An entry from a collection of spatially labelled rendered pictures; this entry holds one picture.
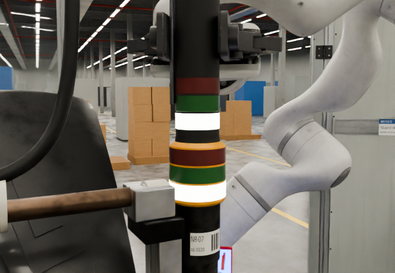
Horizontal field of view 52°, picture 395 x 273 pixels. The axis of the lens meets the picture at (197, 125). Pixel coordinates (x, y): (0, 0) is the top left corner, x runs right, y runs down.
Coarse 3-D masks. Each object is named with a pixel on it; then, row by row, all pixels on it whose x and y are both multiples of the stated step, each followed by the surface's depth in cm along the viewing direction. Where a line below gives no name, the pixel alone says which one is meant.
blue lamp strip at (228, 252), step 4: (220, 252) 67; (228, 252) 66; (220, 256) 67; (228, 256) 66; (220, 260) 67; (228, 260) 67; (220, 264) 67; (228, 264) 67; (220, 268) 67; (228, 268) 67; (224, 272) 67; (228, 272) 67
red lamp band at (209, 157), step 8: (176, 152) 29; (184, 152) 29; (192, 152) 29; (200, 152) 29; (208, 152) 29; (216, 152) 29; (224, 152) 30; (176, 160) 29; (184, 160) 29; (192, 160) 29; (200, 160) 29; (208, 160) 29; (216, 160) 29; (224, 160) 30
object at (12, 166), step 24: (72, 0) 26; (72, 24) 26; (72, 48) 26; (72, 72) 26; (72, 96) 26; (48, 144) 25; (0, 168) 25; (24, 168) 25; (0, 192) 24; (0, 216) 24
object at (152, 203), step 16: (144, 192) 28; (160, 192) 28; (128, 208) 29; (144, 208) 28; (160, 208) 28; (128, 224) 31; (144, 224) 27; (160, 224) 28; (176, 224) 28; (144, 240) 27; (160, 240) 28; (176, 240) 29; (160, 256) 28; (176, 256) 29; (160, 272) 29; (176, 272) 29
